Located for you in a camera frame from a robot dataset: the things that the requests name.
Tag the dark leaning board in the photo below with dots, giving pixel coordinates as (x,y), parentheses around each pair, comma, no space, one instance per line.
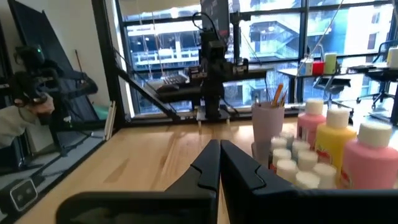
(46,31)

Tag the large pink paint bottle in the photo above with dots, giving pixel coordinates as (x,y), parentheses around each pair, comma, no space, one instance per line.
(311,124)
(370,161)

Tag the pale wooden slats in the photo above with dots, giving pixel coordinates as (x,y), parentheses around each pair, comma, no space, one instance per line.
(110,119)

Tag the teal round object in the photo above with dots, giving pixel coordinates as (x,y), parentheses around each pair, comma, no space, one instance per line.
(101,112)

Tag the person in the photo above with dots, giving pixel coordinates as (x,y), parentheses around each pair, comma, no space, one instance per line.
(12,124)

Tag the dark-framed window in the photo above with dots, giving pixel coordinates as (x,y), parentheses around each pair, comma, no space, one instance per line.
(303,31)

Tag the white cup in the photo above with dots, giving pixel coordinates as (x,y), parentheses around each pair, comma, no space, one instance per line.
(267,124)

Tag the black office chair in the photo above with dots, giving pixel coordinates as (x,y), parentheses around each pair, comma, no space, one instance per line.
(332,87)
(381,77)

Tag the green background canister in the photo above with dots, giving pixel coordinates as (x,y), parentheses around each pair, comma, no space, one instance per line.
(330,62)

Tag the grey table-level camera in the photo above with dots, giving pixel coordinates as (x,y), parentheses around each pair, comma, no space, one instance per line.
(23,194)

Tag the wide silver-ferrule paintbrush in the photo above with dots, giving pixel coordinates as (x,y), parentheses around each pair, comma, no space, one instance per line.
(257,101)

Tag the red background canister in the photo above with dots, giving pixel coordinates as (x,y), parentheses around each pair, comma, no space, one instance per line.
(317,68)

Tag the black keyboard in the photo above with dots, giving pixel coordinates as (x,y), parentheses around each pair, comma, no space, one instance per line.
(175,80)

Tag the grey background side table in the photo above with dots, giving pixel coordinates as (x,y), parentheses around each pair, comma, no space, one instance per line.
(289,73)

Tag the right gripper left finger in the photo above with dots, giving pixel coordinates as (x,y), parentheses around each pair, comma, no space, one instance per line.
(205,174)

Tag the large yellow paint bottle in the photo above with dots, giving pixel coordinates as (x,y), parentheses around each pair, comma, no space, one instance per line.
(334,140)

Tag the pale yellow cylinder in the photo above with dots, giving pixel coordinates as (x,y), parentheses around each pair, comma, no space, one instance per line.
(392,57)

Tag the white background canister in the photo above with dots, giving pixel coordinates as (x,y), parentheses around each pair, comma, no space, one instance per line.
(306,67)

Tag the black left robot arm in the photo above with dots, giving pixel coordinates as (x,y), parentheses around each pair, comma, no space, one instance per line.
(213,77)

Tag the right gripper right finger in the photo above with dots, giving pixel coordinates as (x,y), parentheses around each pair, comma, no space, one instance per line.
(248,193)

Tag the grey-blue paint bottle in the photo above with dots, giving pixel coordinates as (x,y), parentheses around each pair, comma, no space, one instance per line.
(287,136)

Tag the person's hand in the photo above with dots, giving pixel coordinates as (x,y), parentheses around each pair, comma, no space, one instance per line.
(40,105)

